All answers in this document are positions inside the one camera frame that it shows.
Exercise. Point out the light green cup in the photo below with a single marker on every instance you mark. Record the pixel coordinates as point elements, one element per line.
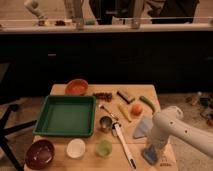
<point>104,148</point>

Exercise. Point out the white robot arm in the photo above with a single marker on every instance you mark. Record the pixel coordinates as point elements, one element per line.
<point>167,122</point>

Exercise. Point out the dark rectangular block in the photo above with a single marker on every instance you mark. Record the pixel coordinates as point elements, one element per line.
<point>125,96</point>

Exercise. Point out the blue sponge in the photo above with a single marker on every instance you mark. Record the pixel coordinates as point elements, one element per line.
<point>151,154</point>

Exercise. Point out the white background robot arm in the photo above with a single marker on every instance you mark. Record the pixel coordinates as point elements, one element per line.
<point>33,7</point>

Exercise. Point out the light blue folded cloth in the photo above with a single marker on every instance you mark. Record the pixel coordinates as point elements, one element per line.
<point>143,127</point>

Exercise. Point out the brown grape bunch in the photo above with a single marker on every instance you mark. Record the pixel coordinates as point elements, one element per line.
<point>103,96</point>

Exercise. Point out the metal spoon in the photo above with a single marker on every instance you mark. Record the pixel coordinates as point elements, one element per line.
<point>101,106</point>

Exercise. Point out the green plastic tray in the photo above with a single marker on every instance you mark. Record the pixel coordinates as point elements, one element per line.
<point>66,116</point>

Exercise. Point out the dark red bowl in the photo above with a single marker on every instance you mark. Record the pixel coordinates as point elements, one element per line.
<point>40,154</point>

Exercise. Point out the yellow corn cob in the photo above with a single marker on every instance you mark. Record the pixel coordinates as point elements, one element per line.
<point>125,112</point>

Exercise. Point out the green chili pepper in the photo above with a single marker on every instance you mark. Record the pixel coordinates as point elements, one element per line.
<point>148,102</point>

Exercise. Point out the small white bowl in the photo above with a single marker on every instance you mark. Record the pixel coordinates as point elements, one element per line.
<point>76,148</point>

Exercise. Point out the orange bowl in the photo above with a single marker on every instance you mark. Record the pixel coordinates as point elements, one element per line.
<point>76,87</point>

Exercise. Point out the black office chair base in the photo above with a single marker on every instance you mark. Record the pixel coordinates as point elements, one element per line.
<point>6,131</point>

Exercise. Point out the orange peach fruit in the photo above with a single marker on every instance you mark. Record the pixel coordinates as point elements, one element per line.
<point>136,109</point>

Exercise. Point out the metal measuring cup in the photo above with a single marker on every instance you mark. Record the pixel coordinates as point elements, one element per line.
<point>105,124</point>

